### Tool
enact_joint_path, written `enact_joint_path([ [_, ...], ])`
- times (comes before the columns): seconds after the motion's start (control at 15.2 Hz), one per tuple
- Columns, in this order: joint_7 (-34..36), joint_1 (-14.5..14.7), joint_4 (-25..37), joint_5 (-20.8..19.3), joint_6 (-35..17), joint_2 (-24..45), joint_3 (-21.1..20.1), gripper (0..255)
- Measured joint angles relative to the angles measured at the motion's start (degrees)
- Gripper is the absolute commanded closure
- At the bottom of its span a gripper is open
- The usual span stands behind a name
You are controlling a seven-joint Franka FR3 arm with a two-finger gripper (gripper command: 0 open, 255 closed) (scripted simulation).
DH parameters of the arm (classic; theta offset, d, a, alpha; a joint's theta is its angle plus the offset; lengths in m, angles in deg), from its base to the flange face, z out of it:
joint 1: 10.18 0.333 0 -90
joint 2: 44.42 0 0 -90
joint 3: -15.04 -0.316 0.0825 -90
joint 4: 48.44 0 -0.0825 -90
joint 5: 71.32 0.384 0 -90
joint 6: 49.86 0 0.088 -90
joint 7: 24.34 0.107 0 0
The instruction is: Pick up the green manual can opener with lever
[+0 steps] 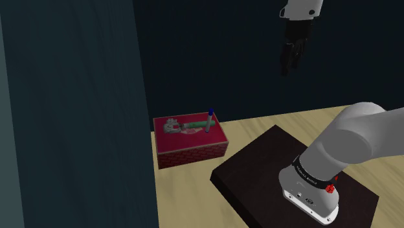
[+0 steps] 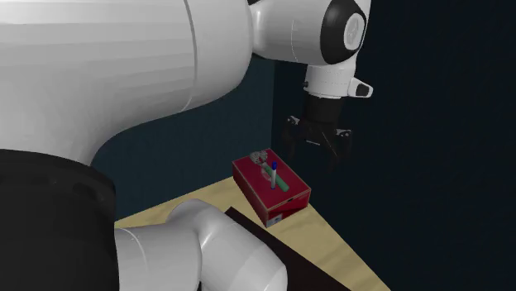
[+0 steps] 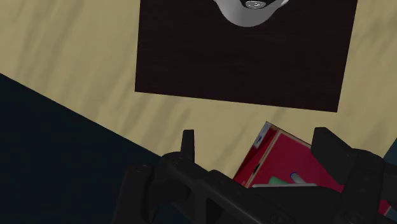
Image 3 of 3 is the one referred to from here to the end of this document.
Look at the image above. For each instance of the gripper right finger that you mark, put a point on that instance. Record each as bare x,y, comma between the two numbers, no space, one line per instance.
363,173

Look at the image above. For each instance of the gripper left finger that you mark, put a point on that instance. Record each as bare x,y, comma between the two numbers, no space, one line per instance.
173,183

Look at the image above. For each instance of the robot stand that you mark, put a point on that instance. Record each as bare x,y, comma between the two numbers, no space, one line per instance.
242,65

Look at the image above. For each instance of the flat grey object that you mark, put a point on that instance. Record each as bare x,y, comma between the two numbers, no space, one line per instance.
285,185

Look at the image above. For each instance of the red cabinet with tan trim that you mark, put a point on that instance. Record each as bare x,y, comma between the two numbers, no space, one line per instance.
288,158

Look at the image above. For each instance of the white pen with blue cap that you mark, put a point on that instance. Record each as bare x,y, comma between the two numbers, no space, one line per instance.
298,178

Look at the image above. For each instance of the green object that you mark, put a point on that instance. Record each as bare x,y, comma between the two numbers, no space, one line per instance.
277,181

